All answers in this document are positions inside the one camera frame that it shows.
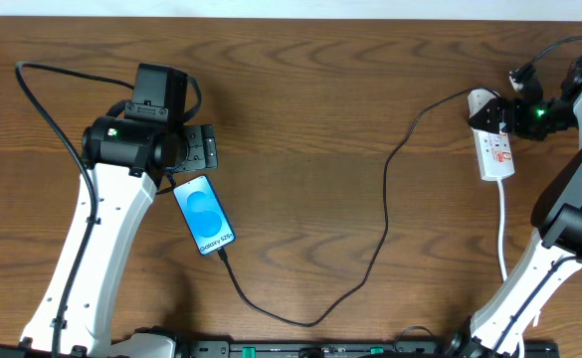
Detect left black camera cable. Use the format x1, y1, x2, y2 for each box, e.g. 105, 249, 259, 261
14, 61, 203, 358

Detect white power strip cord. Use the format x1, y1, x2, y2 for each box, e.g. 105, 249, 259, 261
495, 179, 527, 358

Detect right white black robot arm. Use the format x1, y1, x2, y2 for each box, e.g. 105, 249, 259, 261
446, 56, 582, 357

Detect black USB charging cable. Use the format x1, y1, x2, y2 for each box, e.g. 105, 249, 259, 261
216, 86, 500, 328

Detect white power strip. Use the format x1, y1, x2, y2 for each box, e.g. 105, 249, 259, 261
468, 89, 514, 182

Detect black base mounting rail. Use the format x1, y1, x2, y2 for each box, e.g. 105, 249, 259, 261
0, 338, 560, 358

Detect blue screen Samsung smartphone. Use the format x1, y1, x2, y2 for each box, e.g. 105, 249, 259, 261
173, 175, 236, 256

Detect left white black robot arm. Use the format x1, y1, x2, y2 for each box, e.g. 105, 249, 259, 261
0, 62, 217, 358

